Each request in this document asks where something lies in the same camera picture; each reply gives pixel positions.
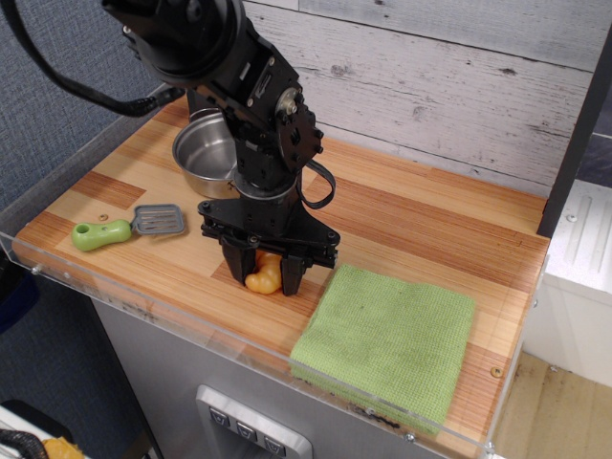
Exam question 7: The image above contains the green folded cloth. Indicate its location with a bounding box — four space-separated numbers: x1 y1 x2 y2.
291 264 475 435

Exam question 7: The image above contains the dark grey left post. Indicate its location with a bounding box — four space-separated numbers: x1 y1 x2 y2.
186 89 214 113

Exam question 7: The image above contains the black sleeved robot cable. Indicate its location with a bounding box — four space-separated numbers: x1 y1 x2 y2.
2 0 187 119

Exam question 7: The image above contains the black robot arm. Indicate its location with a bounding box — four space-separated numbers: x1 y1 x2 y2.
103 1 340 295

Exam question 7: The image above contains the dark grey post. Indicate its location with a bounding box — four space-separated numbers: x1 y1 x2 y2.
536 30 611 238
186 89 214 113

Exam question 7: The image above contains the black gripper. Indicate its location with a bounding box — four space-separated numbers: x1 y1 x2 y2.
198 178 339 296

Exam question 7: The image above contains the orange plastic toy croissant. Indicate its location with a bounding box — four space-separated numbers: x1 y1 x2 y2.
245 251 282 295

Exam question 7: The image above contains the white ribbed side unit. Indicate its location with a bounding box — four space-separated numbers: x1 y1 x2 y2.
523 180 611 386

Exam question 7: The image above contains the black braided cable bottom left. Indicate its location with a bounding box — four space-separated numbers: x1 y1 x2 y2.
0 428 49 459

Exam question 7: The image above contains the clear acrylic table guard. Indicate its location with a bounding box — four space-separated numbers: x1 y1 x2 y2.
1 62 547 456

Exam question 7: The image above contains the green handled grey toy spatula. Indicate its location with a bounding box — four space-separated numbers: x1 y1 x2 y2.
71 204 186 251

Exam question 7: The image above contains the dark grey right post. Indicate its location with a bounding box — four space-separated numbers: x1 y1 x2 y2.
536 30 611 238

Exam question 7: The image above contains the silver dispenser button panel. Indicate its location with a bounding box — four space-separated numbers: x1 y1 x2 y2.
195 384 314 458

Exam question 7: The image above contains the small stainless steel pot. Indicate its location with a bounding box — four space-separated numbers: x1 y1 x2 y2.
172 108 239 199

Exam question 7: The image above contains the grey toy appliance front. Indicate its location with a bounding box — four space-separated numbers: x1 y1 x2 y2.
95 301 429 458

